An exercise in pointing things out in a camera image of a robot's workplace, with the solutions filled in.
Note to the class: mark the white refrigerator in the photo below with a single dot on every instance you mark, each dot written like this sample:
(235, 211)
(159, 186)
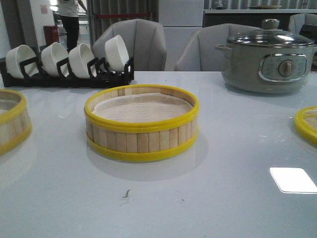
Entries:
(179, 18)

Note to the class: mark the bamboo steamer tray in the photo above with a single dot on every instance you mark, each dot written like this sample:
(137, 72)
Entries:
(142, 142)
(15, 123)

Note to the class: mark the black bowl rack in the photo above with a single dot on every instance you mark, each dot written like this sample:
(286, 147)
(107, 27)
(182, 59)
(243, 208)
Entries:
(100, 76)

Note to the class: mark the woven bamboo steamer lid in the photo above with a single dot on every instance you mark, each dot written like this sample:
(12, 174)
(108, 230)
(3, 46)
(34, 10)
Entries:
(305, 123)

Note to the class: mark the white bowl rightmost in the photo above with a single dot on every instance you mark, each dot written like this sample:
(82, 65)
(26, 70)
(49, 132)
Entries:
(116, 53)

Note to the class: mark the red bin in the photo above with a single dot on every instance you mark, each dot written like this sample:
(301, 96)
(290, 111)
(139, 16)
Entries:
(51, 34)

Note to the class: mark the grey electric cooking pot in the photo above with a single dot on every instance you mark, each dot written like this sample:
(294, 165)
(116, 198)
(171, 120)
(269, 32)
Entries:
(271, 70)

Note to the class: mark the white steamer liner cloth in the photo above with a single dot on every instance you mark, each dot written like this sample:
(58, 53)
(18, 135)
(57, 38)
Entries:
(141, 108)

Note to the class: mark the grey armchair left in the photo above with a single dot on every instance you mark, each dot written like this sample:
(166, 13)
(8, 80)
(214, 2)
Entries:
(144, 40)

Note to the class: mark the white bowl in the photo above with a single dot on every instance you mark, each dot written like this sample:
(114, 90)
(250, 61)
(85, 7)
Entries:
(51, 55)
(15, 56)
(116, 53)
(79, 58)

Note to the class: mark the white bowl leftmost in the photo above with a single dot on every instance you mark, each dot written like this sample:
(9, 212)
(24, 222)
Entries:
(15, 56)

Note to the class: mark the grey armchair middle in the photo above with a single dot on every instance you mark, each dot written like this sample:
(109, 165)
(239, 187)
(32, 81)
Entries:
(199, 53)

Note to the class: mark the grey armchair far right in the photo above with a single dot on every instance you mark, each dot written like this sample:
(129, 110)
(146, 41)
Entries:
(296, 21)

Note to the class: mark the dark counter cabinet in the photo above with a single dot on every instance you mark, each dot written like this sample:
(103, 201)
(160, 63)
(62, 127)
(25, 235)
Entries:
(252, 17)

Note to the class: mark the glass pot lid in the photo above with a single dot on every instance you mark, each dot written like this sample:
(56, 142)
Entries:
(271, 36)

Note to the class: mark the grey armchair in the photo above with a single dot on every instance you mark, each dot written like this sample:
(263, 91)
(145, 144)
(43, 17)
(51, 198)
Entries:
(296, 21)
(199, 53)
(144, 40)

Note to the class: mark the person in background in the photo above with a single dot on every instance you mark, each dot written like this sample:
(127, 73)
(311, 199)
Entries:
(68, 11)

